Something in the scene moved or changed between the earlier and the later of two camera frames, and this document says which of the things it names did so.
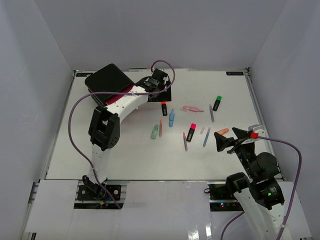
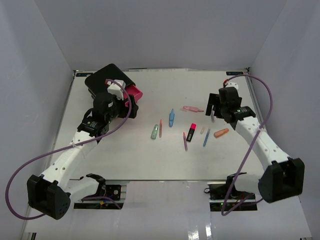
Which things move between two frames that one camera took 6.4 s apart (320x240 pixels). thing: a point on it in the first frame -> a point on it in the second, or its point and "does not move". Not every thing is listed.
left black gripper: x=165 y=95 -> x=125 y=111
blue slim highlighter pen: x=206 y=136 does not move
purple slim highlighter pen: x=211 y=112 does not move
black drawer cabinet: x=110 y=79 does not move
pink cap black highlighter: x=191 y=132 does not move
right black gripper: x=222 y=142 -> x=214 y=99
